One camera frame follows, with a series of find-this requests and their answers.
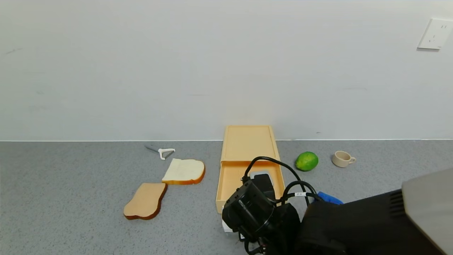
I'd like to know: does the black camera cable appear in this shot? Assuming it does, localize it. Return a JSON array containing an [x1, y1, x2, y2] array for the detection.
[[242, 156, 322, 208]]

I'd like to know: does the blue cloth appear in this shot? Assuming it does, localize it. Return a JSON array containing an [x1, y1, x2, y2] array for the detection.
[[316, 192, 344, 205]]

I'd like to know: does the brown toast bread slice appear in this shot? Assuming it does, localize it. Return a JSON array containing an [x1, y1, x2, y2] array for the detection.
[[124, 182, 167, 220]]

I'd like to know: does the white toast bread slice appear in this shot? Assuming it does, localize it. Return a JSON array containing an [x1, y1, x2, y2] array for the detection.
[[162, 158, 206, 185]]

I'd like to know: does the beige cup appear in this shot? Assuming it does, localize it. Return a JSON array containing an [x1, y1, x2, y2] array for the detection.
[[332, 151, 356, 168]]

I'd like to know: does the green lime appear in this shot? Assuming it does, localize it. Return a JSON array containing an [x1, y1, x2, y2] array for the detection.
[[295, 152, 319, 172]]

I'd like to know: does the white wall socket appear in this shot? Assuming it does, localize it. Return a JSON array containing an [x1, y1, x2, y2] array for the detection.
[[417, 18, 453, 50]]

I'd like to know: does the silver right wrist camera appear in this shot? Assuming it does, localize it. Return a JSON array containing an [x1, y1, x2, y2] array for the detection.
[[250, 171, 277, 200]]

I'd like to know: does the yellow drawer with white handle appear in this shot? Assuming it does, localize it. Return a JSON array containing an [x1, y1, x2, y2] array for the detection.
[[216, 160, 286, 233]]

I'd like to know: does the grey handled white peeler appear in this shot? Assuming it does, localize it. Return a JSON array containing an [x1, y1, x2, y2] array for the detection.
[[144, 144, 176, 160]]

